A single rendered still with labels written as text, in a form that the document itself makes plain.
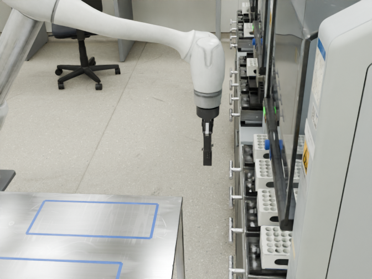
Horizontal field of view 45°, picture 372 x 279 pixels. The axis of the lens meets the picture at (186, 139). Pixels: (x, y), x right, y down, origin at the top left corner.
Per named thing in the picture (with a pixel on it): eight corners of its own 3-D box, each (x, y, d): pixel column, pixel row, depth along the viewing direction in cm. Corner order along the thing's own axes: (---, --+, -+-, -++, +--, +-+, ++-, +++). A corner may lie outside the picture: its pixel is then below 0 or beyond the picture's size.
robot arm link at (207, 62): (226, 94, 136) (223, 76, 147) (227, 45, 127) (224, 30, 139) (190, 94, 136) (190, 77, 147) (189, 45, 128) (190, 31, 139)
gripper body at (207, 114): (219, 109, 139) (218, 135, 144) (219, 98, 146) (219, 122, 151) (195, 109, 140) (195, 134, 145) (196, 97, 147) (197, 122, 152)
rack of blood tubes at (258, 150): (339, 150, 154) (341, 135, 151) (345, 167, 146) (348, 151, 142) (252, 149, 157) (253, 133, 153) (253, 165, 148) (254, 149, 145)
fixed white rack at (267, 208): (360, 208, 128) (364, 191, 125) (370, 233, 120) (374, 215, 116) (256, 205, 131) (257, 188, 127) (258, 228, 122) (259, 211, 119)
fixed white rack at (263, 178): (349, 177, 141) (352, 161, 138) (356, 197, 133) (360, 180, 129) (253, 174, 144) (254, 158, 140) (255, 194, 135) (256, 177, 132)
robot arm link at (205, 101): (222, 81, 144) (222, 98, 147) (194, 81, 144) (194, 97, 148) (222, 94, 136) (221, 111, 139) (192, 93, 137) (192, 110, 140)
